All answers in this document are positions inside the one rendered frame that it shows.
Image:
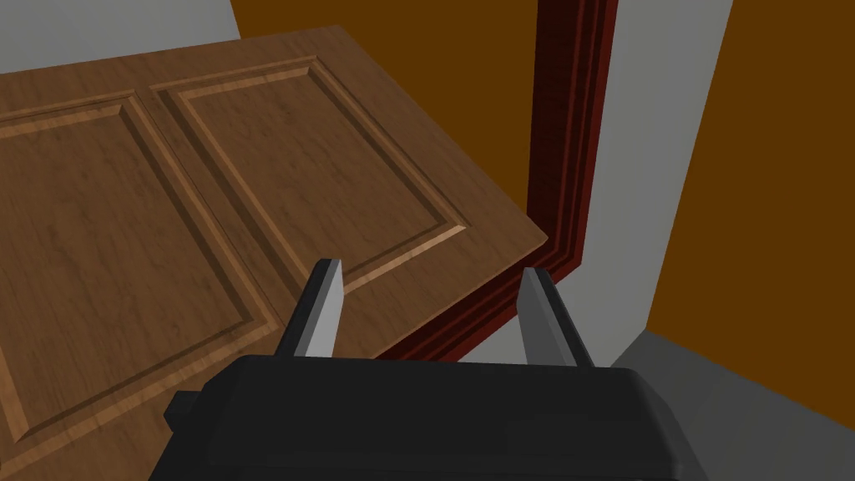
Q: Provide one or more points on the brown wooden panelled door leaf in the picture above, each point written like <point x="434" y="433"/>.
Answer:
<point x="160" y="220"/>

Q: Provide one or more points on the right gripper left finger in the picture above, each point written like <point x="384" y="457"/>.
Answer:
<point x="319" y="314"/>

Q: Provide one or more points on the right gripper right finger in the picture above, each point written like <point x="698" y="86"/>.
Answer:
<point x="548" y="321"/>

